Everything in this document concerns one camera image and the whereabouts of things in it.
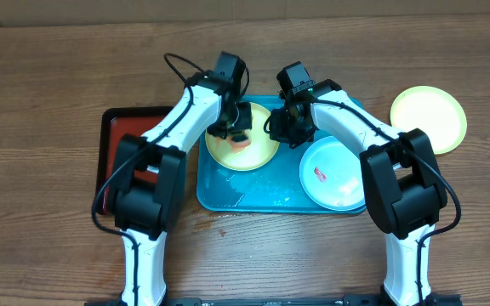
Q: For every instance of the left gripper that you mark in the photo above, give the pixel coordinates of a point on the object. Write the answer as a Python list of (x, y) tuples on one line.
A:
[(245, 121)]

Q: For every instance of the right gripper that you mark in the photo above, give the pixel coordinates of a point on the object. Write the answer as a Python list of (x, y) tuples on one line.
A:
[(283, 133)]

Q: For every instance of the green plate back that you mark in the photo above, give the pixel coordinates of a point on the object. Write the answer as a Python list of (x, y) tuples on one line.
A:
[(261, 150)]

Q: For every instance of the green plate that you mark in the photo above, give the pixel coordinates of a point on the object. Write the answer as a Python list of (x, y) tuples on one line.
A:
[(435, 112), (261, 150)]

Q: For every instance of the light blue plate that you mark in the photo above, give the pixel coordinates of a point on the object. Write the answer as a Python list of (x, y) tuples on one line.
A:
[(330, 174)]

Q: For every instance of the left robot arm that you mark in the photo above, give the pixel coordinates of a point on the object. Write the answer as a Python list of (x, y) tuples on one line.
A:
[(145, 191)]

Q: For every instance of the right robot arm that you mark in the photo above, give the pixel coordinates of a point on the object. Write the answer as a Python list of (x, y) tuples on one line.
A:
[(403, 189)]

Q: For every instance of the blue plastic tray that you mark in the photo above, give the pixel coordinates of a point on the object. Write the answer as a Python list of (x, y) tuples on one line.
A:
[(273, 188)]

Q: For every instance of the black tray with red liquid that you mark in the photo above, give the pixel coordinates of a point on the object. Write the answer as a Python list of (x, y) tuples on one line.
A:
[(117, 122)]

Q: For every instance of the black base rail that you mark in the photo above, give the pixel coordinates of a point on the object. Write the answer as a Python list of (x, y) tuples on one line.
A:
[(346, 300)]

